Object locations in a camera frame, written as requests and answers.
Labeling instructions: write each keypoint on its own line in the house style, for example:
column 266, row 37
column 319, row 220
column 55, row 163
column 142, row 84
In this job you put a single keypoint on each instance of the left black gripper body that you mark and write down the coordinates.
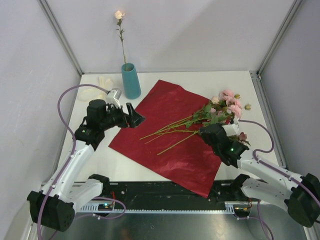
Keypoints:
column 120, row 119

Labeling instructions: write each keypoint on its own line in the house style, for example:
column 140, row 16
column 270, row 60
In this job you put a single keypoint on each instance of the dark red wrapping paper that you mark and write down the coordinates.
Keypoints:
column 168, row 142

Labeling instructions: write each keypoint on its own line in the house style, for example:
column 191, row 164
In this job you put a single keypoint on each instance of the cream ribbon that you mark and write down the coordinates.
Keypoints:
column 89, row 93

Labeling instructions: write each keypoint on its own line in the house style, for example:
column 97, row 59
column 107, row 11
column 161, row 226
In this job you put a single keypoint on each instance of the pink artificial flower bunch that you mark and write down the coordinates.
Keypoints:
column 221, row 109

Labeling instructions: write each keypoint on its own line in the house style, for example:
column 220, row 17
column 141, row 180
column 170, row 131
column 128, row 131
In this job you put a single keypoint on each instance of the cream single rose stem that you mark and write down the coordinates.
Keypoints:
column 119, row 16

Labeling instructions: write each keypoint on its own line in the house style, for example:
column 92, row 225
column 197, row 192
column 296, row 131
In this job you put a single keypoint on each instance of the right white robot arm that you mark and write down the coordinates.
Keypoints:
column 296, row 194

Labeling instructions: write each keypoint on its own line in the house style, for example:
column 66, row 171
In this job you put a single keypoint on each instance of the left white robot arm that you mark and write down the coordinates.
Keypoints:
column 56, row 204

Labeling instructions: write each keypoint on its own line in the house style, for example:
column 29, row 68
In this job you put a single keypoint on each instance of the teal conical vase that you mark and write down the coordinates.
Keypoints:
column 130, row 80

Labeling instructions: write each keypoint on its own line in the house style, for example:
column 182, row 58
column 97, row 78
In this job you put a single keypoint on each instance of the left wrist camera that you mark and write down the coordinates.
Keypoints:
column 113, row 96

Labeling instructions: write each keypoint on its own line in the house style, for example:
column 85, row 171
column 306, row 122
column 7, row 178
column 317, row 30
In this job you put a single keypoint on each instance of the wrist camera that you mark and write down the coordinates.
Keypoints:
column 232, row 129
column 113, row 96

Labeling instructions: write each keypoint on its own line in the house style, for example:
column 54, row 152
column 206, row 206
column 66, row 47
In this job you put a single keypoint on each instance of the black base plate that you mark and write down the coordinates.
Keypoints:
column 155, row 195

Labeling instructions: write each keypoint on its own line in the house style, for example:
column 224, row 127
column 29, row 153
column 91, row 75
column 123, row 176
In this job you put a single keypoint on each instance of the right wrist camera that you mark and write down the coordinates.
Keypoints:
column 232, row 129

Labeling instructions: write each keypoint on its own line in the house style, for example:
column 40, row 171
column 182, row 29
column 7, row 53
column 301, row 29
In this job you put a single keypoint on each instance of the grey slotted cable duct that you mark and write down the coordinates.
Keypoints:
column 104, row 208

